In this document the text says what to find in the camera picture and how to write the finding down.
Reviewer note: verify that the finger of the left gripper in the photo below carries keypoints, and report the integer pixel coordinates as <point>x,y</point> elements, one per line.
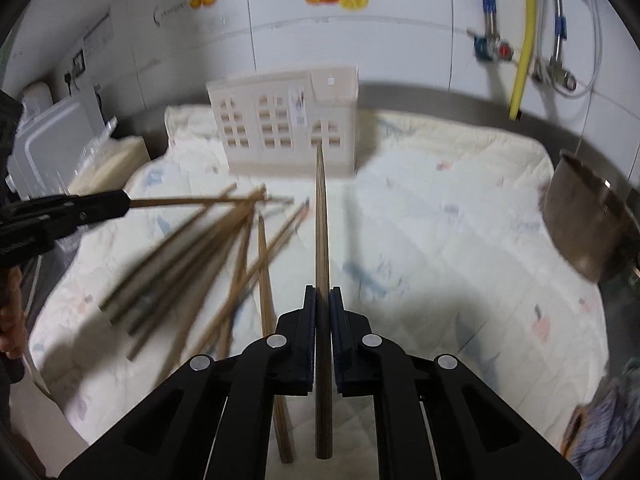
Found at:
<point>64,214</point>

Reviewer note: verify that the stainless steel pot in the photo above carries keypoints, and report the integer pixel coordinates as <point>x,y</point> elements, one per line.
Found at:
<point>592,228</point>

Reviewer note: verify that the white plastic storage box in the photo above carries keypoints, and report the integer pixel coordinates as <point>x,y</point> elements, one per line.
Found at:
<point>48,148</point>

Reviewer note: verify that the steel angle valve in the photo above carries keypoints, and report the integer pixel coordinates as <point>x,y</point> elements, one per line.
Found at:
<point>553,74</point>

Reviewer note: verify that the wall power socket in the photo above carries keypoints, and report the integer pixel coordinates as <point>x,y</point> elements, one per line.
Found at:
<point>78,64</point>

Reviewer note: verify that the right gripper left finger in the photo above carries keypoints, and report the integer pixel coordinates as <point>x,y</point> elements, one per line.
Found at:
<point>210,419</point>

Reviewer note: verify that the wooden chopstick bundle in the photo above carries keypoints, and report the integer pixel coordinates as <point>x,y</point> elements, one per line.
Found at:
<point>195,284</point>
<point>138,299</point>

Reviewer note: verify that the grey blue rag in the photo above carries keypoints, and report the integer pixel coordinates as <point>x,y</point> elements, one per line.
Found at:
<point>598,431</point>

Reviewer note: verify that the white appliance behind box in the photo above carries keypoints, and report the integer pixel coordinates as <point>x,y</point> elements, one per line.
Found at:
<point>37,97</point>

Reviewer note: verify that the beige plastic utensil holder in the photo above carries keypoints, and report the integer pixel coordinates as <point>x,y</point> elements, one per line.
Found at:
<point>274,123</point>

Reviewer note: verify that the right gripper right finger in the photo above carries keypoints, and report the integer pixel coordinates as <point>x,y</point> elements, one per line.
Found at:
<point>435,419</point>

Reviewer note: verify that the wooden chopstick vertical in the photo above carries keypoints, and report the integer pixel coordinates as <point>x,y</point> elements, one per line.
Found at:
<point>224,338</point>

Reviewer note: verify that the person's left hand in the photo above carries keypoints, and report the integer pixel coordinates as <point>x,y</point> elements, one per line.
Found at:
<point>12,318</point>

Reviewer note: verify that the white wall label sticker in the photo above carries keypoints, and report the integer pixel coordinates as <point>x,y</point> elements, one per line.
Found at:
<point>98,36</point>

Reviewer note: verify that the wooden chopstick long diagonal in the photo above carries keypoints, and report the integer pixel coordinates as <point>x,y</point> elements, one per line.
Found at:
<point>207,339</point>

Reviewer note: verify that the red handle water valve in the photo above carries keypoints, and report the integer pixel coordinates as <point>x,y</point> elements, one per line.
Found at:
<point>491,49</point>

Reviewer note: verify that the white quilted patterned mat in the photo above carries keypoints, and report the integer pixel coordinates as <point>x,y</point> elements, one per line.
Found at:
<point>438,240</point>

